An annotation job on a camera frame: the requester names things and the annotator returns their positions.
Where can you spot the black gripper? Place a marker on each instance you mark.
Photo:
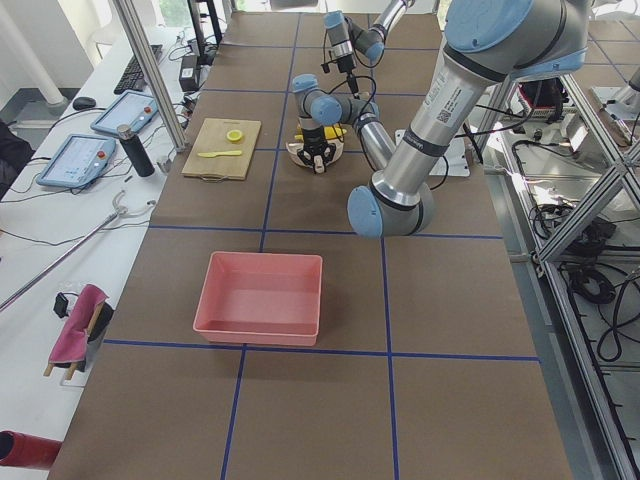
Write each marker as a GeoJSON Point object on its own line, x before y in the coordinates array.
{"type": "Point", "coordinates": [346, 64]}
{"type": "Point", "coordinates": [313, 139]}

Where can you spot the beige plastic dustpan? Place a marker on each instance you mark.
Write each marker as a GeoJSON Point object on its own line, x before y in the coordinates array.
{"type": "Point", "coordinates": [293, 147]}

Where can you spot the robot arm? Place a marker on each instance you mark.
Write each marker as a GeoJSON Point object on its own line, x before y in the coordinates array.
{"type": "Point", "coordinates": [346, 44]}
{"type": "Point", "coordinates": [485, 42]}

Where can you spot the pink plastic bin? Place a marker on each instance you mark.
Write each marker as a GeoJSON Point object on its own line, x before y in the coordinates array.
{"type": "Point", "coordinates": [260, 298]}

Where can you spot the yellow toy corn cob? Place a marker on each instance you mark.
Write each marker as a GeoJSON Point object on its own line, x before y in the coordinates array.
{"type": "Point", "coordinates": [334, 132]}

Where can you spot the yellow plastic knife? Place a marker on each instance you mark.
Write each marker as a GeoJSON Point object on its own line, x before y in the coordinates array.
{"type": "Point", "coordinates": [217, 154]}

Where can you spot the yellow toy lemon slice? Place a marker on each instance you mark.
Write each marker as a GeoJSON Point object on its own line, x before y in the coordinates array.
{"type": "Point", "coordinates": [234, 135]}

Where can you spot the bamboo cutting board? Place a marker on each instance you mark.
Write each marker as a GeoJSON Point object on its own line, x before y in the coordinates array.
{"type": "Point", "coordinates": [212, 137]}

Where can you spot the black water bottle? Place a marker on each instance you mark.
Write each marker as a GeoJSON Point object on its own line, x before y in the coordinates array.
{"type": "Point", "coordinates": [135, 151]}

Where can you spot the blue teach pendant tablet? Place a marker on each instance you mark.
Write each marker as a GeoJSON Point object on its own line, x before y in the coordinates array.
{"type": "Point", "coordinates": [131, 108]}

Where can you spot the black keyboard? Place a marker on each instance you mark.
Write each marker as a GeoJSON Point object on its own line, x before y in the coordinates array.
{"type": "Point", "coordinates": [132, 78]}

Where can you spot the black computer mouse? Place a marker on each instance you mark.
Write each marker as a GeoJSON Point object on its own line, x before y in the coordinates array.
{"type": "Point", "coordinates": [81, 103]}

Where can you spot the pink cloth on stand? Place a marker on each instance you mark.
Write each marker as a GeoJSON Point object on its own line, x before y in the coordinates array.
{"type": "Point", "coordinates": [88, 319]}

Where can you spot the red cylinder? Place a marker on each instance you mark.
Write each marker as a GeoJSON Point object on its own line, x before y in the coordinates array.
{"type": "Point", "coordinates": [28, 451]}

